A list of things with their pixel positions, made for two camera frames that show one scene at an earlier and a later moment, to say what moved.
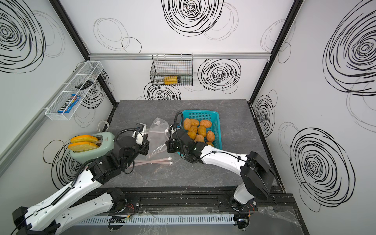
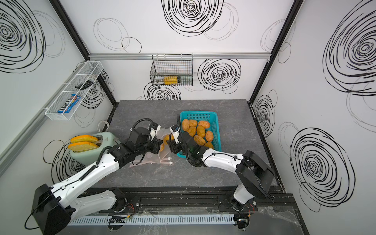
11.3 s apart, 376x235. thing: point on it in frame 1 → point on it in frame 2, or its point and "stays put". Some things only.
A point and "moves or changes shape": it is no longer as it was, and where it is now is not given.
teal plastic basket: (212, 116) stays put
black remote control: (84, 85) stays put
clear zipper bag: (157, 132) moves or changes shape
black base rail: (194, 200) stays put
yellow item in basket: (170, 80) stays put
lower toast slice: (82, 146) stays put
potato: (199, 138) → (192, 130)
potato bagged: (193, 128) → (185, 125)
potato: (210, 136) stays put
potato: (202, 130) stays put
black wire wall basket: (172, 70) stays put
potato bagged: (187, 124) → (162, 147)
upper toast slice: (83, 138) stays put
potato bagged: (194, 122) → (165, 138)
